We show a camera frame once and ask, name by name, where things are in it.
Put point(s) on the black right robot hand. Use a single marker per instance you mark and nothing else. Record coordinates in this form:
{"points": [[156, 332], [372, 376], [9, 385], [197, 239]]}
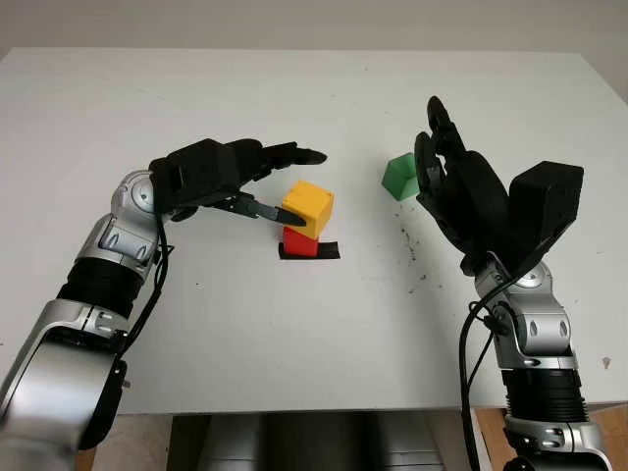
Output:
{"points": [[471, 201]]}

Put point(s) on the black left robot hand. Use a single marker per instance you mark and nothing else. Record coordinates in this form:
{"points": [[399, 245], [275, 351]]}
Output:
{"points": [[250, 159]]}

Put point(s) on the yellow wooden block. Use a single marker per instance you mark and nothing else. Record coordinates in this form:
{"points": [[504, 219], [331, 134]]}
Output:
{"points": [[311, 203]]}

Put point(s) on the green wooden block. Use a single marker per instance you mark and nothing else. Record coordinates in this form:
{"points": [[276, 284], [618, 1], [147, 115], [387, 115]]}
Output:
{"points": [[398, 176]]}

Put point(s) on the red wooden block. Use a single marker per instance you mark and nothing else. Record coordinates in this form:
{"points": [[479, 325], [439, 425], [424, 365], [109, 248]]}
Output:
{"points": [[299, 245]]}

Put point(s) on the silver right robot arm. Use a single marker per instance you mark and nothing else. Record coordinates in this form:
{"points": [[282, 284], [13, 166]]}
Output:
{"points": [[539, 324]]}

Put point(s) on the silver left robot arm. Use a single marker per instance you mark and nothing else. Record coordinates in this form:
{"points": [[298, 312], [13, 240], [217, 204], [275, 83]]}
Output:
{"points": [[113, 245]]}

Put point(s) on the black tape strip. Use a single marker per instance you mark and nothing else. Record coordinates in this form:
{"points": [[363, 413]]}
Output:
{"points": [[329, 250]]}

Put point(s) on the dark grey robot torso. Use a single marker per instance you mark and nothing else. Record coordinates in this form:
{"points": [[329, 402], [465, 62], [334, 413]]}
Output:
{"points": [[314, 441]]}

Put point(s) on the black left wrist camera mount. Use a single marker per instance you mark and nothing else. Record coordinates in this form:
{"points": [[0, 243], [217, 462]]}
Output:
{"points": [[196, 172]]}

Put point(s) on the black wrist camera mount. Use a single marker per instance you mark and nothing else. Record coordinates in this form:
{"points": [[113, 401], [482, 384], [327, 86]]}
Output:
{"points": [[547, 201], [196, 172]]}

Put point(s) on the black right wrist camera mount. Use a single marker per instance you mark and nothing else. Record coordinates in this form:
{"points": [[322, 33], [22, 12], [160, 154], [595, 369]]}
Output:
{"points": [[547, 201]]}

